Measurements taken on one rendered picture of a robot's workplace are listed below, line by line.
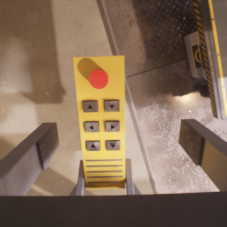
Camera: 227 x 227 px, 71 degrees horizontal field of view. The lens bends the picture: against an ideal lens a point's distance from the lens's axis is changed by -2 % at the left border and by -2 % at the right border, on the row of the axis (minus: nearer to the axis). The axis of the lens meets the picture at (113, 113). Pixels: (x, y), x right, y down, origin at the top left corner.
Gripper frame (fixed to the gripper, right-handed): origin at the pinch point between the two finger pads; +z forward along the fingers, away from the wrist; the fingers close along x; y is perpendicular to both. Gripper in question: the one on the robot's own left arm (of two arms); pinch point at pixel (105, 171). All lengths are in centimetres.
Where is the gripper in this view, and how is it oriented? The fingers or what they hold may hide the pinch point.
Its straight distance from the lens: 34.4
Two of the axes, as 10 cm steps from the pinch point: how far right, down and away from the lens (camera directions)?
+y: 0.3, 6.7, 7.4
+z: -0.1, -7.4, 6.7
